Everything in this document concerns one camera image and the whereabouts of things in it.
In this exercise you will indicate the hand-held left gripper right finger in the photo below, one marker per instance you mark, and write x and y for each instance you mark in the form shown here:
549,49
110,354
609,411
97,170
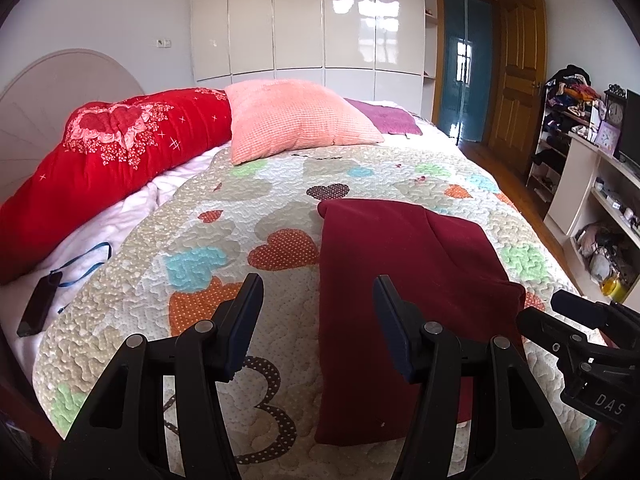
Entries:
390,325

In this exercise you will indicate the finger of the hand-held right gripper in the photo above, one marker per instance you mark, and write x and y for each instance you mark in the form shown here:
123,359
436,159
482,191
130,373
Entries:
580,310
550,337

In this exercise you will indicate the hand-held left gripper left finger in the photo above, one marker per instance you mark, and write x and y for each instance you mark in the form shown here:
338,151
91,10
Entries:
247,320

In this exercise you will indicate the dark red sweater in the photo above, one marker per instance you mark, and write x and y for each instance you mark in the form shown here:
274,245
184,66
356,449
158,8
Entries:
400,250

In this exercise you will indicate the shelf rack with clothes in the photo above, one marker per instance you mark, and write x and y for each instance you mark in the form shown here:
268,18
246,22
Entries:
555,160

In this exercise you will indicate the person's right hand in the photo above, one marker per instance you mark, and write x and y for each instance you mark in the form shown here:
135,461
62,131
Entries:
600,442

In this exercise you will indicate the yellow container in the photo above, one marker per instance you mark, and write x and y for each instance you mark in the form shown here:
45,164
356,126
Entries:
615,290

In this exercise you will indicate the white plastic bag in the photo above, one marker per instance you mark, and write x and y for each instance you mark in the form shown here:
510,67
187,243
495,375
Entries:
602,262

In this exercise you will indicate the heart patterned quilt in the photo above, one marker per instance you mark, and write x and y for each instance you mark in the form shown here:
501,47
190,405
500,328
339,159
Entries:
250,200

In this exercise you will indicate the white open shelf cabinet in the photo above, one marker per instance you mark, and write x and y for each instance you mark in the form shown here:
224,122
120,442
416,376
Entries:
575,180

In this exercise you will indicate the pink square clock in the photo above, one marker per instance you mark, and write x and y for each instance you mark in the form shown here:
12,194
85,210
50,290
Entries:
607,137

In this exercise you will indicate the white bed sheet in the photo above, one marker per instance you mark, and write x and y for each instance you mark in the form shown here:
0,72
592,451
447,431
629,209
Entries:
100,220

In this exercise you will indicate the black flat screen monitor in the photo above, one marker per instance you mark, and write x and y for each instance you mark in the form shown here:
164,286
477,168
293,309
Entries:
631,130

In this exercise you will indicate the dark ornate mantel clock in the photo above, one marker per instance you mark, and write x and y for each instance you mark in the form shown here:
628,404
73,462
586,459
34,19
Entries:
615,110

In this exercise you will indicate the purple cloth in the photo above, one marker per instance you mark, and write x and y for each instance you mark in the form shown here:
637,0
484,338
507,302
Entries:
390,117

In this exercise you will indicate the black rectangular device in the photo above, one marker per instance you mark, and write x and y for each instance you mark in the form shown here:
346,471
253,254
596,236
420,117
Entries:
40,305

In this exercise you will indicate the red heart-pattern duvet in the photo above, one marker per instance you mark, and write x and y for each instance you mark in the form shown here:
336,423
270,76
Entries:
100,170

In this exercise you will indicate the wooden door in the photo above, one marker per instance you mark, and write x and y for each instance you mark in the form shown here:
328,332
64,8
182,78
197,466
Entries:
520,70

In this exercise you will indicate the teal door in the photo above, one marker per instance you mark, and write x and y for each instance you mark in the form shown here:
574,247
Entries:
452,60

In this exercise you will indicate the round white headboard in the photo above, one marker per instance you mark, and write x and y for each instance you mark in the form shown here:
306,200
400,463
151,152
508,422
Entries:
30,110

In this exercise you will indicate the glossy white wardrobe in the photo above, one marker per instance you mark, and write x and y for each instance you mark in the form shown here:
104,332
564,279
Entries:
300,20

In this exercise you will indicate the white wall outlet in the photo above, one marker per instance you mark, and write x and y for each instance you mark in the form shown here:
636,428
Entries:
164,43

